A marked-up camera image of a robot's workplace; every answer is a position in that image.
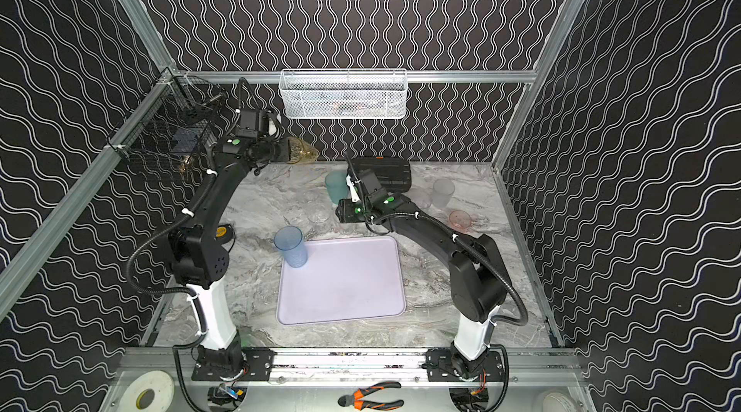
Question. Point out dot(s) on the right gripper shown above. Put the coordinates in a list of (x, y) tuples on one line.
[(343, 211)]

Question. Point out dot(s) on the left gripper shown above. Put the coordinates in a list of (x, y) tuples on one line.
[(278, 147)]

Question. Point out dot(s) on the teal plastic cup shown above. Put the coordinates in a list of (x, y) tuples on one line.
[(336, 186)]

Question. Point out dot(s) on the yellow transparent cup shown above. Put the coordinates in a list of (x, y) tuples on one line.
[(301, 152)]

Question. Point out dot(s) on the blue ribbed plastic cup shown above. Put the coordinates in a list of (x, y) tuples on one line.
[(290, 243)]

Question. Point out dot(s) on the clear plastic cup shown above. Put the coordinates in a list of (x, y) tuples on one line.
[(318, 214)]

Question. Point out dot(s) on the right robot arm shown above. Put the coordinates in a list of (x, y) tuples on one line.
[(481, 289)]

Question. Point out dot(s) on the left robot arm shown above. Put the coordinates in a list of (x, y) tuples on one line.
[(194, 251)]

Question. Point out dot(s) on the lilac plastic tray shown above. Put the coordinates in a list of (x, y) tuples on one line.
[(343, 279)]

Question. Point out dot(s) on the black plastic case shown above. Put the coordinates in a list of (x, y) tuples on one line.
[(394, 174)]

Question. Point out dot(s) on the frosted plastic cup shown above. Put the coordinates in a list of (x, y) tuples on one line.
[(420, 197), (442, 192)]

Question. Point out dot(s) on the pink plastic cup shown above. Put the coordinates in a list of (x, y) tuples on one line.
[(460, 220)]

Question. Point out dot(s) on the yellow black tape measure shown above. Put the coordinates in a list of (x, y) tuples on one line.
[(222, 232)]

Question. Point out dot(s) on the white tape roll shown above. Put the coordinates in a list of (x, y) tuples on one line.
[(153, 391)]

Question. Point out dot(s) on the white round lid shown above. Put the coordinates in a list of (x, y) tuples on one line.
[(554, 401)]

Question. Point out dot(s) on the white wire basket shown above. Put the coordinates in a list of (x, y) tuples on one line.
[(344, 93)]

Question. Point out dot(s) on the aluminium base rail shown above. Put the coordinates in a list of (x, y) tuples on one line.
[(412, 367)]

